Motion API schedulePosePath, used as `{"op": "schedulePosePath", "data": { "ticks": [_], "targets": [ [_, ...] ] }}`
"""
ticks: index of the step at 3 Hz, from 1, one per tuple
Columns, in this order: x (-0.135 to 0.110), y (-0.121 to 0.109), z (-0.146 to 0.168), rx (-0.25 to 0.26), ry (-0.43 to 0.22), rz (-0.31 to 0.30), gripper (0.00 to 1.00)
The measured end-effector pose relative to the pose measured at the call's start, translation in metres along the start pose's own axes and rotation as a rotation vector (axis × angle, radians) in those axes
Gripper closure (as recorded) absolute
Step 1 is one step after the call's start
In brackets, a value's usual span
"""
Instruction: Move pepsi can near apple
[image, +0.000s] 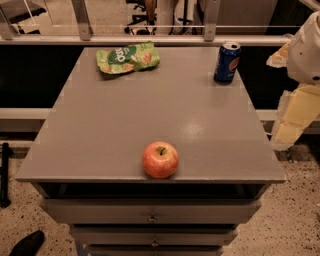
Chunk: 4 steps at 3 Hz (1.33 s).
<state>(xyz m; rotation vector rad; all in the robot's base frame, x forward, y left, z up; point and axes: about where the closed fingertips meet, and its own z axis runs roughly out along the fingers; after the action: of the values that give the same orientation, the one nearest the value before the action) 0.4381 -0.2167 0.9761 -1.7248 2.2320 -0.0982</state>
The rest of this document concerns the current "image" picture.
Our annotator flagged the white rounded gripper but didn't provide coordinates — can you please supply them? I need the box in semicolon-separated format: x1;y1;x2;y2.
266;11;320;150

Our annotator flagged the blue pepsi can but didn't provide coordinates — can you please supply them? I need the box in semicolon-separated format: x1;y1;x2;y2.
214;41;241;85

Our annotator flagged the red yellow apple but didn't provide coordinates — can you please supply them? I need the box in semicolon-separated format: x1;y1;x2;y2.
142;141;179;179

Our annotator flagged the green chip bag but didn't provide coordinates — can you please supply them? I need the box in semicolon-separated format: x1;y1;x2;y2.
96;41;160;75

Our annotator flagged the black office chair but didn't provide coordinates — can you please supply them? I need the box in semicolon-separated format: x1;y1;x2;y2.
124;0;157;35

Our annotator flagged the grey drawer cabinet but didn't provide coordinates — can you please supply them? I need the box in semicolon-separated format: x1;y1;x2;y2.
15;46;287;256

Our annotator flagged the top grey drawer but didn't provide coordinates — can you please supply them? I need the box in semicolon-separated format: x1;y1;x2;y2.
41;199;261;224

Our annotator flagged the grey drawer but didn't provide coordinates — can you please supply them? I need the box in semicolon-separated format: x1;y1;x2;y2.
71;226;238;247
41;199;261;224
89;245;223;256

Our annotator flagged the middle grey drawer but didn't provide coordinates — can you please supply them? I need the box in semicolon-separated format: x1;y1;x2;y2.
71;226;238;247

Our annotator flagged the bottom grey drawer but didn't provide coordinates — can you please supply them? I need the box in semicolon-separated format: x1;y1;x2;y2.
89;245;223;256

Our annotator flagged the black floor stand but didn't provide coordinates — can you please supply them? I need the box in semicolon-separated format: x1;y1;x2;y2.
0;142;13;208

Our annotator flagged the black shoe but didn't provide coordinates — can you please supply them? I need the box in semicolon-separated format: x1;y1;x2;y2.
9;230;45;256

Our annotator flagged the metal railing frame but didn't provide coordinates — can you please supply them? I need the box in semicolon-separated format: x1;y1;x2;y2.
0;0;320;47

